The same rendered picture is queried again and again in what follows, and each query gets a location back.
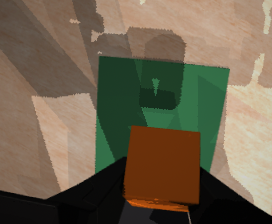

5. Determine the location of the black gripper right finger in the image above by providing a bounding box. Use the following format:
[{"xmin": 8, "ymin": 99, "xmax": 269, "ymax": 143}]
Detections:
[{"xmin": 188, "ymin": 166, "xmax": 272, "ymax": 224}]

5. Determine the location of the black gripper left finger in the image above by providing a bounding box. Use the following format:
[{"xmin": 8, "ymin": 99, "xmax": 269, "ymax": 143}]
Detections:
[{"xmin": 0, "ymin": 157, "xmax": 127, "ymax": 224}]

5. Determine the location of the orange block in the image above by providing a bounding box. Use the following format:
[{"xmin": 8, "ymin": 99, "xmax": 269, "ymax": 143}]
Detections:
[{"xmin": 122, "ymin": 125, "xmax": 201, "ymax": 212}]

